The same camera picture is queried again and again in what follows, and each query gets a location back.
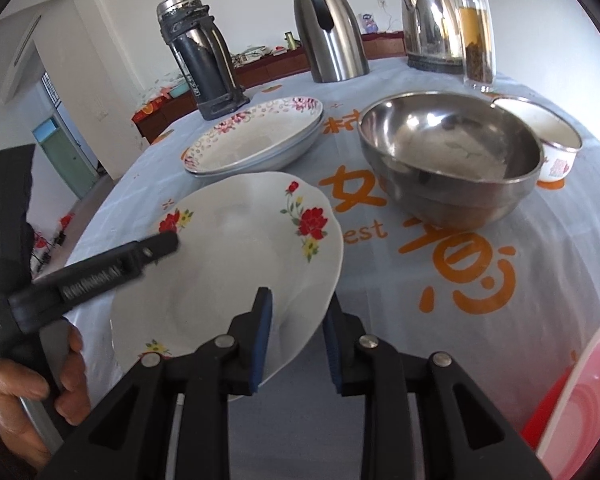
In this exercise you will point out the dark wooden cabinet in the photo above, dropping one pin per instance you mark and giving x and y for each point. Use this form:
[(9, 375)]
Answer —
[(280, 67)]

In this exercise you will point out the white plate red flowers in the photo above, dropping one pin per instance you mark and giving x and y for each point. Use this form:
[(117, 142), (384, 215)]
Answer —
[(220, 270)]

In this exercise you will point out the white enamel bowl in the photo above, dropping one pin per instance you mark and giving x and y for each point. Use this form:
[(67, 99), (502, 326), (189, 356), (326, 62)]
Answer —
[(555, 130)]

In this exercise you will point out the white plate pink flowers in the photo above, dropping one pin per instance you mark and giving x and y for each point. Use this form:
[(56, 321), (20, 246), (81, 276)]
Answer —
[(260, 135)]

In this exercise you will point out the stainless steel bowl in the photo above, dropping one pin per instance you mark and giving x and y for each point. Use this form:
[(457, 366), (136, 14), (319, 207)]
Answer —
[(445, 195)]

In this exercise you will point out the stainless steel electric kettle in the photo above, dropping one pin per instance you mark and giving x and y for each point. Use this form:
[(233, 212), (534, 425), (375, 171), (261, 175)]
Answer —
[(427, 25)]

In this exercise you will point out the green door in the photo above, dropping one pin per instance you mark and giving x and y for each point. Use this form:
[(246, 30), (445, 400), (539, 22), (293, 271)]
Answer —
[(67, 160)]

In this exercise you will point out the glass tea bottle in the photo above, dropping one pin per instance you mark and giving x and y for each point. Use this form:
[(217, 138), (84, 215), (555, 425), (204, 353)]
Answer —
[(475, 30)]

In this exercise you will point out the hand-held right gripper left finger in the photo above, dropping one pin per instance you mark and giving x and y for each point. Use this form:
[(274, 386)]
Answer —
[(262, 345)]

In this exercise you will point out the dark grey thermos flask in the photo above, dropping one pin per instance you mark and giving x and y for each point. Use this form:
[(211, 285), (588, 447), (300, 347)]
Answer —
[(200, 60)]

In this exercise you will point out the red stools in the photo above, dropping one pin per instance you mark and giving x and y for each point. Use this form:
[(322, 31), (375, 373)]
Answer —
[(50, 240)]

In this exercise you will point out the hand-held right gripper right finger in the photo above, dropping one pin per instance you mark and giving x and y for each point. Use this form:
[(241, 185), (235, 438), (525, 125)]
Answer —
[(331, 355)]

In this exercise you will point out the light blue printed tablecloth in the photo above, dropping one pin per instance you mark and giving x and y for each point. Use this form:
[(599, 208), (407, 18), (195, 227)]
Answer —
[(430, 310)]

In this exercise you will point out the person's left hand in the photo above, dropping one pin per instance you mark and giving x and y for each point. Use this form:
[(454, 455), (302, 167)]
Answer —
[(15, 400)]

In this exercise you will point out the white ceramic plate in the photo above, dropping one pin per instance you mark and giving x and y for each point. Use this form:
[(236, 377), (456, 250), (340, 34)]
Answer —
[(300, 149)]

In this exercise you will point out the red plastic basin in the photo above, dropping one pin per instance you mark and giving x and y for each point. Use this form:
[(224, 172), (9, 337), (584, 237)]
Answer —
[(580, 400)]

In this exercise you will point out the wall tube light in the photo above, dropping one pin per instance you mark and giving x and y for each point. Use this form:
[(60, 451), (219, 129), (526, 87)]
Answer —
[(26, 40)]

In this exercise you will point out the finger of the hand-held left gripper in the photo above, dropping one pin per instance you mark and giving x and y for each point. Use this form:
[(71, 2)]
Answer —
[(105, 272)]

